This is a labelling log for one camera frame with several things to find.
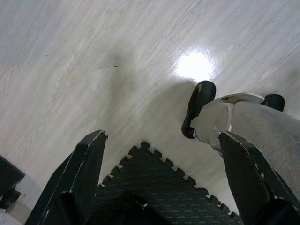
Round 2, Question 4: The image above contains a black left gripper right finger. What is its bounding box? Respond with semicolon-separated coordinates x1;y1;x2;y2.
217;130;300;225

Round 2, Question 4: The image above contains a black foam puzzle mat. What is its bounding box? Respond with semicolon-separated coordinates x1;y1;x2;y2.
93;141;243;225

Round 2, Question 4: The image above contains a black robot left foot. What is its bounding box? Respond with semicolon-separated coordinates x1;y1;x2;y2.
181;81;217;139

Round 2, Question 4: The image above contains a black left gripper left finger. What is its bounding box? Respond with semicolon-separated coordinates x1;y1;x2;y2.
25;129;109;225

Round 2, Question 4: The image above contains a dark low furniture piece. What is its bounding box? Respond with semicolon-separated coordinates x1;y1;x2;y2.
0;154;26;210

